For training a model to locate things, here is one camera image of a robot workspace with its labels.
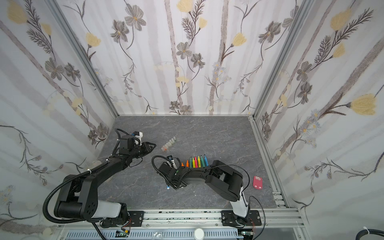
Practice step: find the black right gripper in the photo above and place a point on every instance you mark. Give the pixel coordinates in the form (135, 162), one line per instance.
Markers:
(177, 173)

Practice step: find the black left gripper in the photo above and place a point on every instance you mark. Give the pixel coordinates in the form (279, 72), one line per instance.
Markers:
(146, 149)

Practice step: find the teal green marker pen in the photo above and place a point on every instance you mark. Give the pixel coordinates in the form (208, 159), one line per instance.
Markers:
(202, 161)

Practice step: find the thick blue marker pen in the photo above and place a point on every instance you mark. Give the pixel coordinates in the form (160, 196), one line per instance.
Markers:
(206, 161)

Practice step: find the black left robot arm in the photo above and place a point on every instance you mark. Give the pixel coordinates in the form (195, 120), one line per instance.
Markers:
(78, 195)

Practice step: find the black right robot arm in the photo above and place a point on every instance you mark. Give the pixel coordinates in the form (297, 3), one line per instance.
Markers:
(221, 178)

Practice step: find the white round knob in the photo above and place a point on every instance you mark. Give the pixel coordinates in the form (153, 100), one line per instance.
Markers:
(199, 234)

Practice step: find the small green circuit board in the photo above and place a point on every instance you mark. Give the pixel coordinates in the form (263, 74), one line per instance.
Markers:
(122, 234)

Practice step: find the right small circuit board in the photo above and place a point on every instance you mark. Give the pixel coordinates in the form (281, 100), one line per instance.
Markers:
(246, 235)

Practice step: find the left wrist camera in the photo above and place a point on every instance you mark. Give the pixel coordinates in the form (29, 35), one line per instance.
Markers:
(137, 138)

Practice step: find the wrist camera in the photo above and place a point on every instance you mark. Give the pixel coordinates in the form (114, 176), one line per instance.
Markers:
(137, 138)
(171, 162)

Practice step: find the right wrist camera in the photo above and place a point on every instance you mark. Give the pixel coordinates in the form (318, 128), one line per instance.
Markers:
(171, 162)

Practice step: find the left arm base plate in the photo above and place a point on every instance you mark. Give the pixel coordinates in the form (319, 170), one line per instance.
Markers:
(125, 218)

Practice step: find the white vented cable duct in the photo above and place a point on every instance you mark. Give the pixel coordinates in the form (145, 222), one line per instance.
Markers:
(174, 234)

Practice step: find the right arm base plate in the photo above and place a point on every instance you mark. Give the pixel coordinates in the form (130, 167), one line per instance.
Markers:
(229, 219)

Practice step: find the pink object at wall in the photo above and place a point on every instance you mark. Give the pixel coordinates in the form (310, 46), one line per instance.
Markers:
(257, 183)

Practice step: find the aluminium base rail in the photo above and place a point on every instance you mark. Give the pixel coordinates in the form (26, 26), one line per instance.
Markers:
(279, 223)

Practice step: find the aluminium right corner post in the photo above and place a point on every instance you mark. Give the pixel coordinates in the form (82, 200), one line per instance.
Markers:
(283, 54)

